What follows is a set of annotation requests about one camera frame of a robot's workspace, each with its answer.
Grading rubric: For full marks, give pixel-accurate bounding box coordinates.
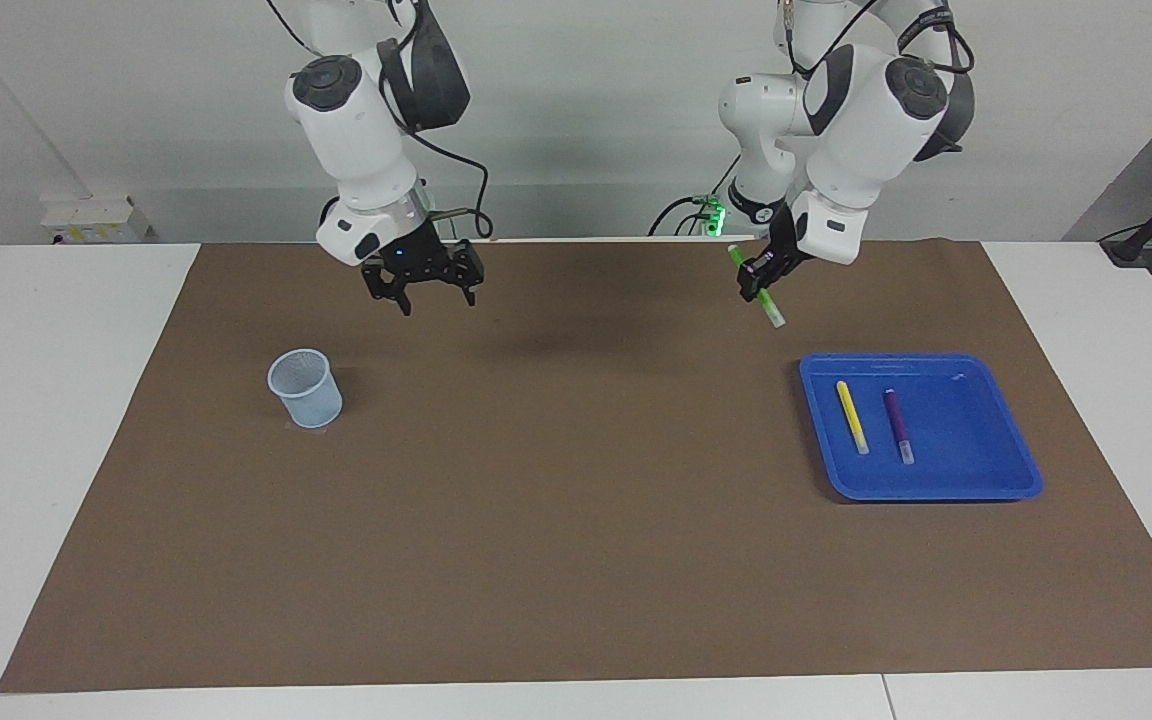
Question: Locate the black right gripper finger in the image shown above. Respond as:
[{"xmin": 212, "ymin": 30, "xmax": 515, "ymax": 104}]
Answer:
[
  {"xmin": 361, "ymin": 262, "xmax": 416, "ymax": 318},
  {"xmin": 443, "ymin": 240, "xmax": 487, "ymax": 307}
]

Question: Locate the green marker pen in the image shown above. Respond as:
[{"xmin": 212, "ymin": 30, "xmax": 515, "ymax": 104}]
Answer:
[{"xmin": 728, "ymin": 243, "xmax": 787, "ymax": 329}]

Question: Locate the yellow marker pen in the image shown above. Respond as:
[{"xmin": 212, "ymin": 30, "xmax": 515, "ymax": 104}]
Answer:
[{"xmin": 836, "ymin": 379, "xmax": 871, "ymax": 456}]

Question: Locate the purple marker pen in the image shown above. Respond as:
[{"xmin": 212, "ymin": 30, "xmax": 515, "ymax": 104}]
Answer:
[{"xmin": 883, "ymin": 388, "xmax": 917, "ymax": 466}]

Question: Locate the blue plastic tray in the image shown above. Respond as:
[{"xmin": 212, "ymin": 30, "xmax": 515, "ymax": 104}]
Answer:
[{"xmin": 799, "ymin": 352, "xmax": 1045, "ymax": 503}]

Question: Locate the translucent plastic cup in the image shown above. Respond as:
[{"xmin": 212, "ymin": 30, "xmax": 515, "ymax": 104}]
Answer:
[{"xmin": 267, "ymin": 348, "xmax": 344, "ymax": 430}]

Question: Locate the brown table mat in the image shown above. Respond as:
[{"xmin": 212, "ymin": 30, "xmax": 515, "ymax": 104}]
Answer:
[{"xmin": 0, "ymin": 238, "xmax": 1152, "ymax": 694}]

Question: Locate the white socket box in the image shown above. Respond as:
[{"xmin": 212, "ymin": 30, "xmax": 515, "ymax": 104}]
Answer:
[{"xmin": 41, "ymin": 195, "xmax": 152, "ymax": 246}]

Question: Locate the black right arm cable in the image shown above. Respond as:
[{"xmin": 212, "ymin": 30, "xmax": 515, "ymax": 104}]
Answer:
[{"xmin": 266, "ymin": 0, "xmax": 492, "ymax": 241}]

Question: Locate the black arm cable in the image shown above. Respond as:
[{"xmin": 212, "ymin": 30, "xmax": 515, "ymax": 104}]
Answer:
[
  {"xmin": 781, "ymin": 0, "xmax": 977, "ymax": 81},
  {"xmin": 266, "ymin": 0, "xmax": 492, "ymax": 241}
]

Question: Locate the black base cable bundle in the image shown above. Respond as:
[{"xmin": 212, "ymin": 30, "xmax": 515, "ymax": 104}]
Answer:
[{"xmin": 648, "ymin": 150, "xmax": 737, "ymax": 239}]

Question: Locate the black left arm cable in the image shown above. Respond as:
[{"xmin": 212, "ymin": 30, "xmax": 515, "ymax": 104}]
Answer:
[{"xmin": 781, "ymin": 0, "xmax": 977, "ymax": 81}]

